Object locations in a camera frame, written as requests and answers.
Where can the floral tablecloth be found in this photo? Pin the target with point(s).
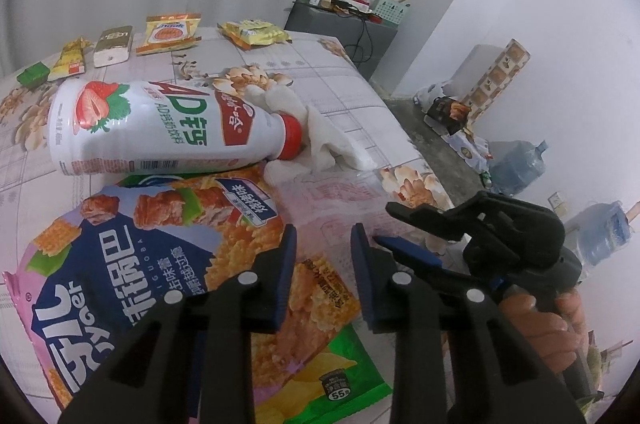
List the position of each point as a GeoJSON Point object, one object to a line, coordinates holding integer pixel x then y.
{"type": "Point", "coordinates": [350, 94]}

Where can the white plastic bag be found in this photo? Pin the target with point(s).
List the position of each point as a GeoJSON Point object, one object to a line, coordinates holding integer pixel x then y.
{"type": "Point", "coordinates": [430, 93]}

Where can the purple snack bag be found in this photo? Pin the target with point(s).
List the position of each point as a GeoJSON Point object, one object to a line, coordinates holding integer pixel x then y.
{"type": "Point", "coordinates": [125, 264]}

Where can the small green packet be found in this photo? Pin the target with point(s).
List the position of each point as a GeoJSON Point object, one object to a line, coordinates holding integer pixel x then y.
{"type": "Point", "coordinates": [32, 74]}

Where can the grey cabinet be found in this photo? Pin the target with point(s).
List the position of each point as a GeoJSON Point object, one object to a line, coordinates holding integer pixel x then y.
{"type": "Point", "coordinates": [382, 49]}

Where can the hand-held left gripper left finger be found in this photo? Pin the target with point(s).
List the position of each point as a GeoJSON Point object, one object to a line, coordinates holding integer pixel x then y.
{"type": "Point", "coordinates": [280, 274]}

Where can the black snack box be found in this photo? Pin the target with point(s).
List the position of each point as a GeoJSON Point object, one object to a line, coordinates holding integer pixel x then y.
{"type": "Point", "coordinates": [447, 114]}

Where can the person's right hand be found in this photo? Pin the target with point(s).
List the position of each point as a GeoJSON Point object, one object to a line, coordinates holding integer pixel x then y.
{"type": "Point", "coordinates": [535, 329]}

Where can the green chip bag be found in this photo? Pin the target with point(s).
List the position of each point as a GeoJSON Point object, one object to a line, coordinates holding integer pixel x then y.
{"type": "Point", "coordinates": [345, 354]}

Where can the green storage basket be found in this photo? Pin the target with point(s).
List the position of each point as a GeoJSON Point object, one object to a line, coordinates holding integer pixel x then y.
{"type": "Point", "coordinates": [392, 9]}

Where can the wall socket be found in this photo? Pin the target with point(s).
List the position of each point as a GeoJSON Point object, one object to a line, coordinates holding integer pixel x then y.
{"type": "Point", "coordinates": [557, 200]}

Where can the white tissue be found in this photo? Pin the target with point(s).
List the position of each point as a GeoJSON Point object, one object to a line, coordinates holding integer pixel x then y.
{"type": "Point", "coordinates": [325, 139]}

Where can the white brown snack box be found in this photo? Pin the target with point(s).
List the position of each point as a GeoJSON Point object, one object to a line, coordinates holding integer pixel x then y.
{"type": "Point", "coordinates": [114, 47]}

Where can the blue water jug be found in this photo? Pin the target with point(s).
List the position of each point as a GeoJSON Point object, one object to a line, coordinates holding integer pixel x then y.
{"type": "Point", "coordinates": [602, 234]}
{"type": "Point", "coordinates": [517, 167]}

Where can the white strawberry drink bottle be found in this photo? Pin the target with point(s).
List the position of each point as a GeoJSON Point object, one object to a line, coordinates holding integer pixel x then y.
{"type": "Point", "coordinates": [165, 129]}

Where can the small green bottle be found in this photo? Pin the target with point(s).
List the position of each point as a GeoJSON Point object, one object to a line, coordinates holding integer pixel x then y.
{"type": "Point", "coordinates": [486, 179]}

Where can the clear pink-printed plastic bag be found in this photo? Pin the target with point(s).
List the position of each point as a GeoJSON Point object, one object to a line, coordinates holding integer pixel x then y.
{"type": "Point", "coordinates": [320, 199]}

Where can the yellow red snack packet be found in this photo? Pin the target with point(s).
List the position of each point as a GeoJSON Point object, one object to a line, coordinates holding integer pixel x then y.
{"type": "Point", "coordinates": [67, 59]}

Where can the orange snack packet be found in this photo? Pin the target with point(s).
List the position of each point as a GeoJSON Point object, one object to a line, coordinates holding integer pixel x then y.
{"type": "Point", "coordinates": [167, 34]}

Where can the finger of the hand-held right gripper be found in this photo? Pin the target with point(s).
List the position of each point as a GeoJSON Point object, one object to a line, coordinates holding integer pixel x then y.
{"type": "Point", "coordinates": [415, 254]}
{"type": "Point", "coordinates": [440, 219]}

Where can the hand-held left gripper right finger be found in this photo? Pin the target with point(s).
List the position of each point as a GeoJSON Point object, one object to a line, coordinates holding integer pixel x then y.
{"type": "Point", "coordinates": [365, 274]}

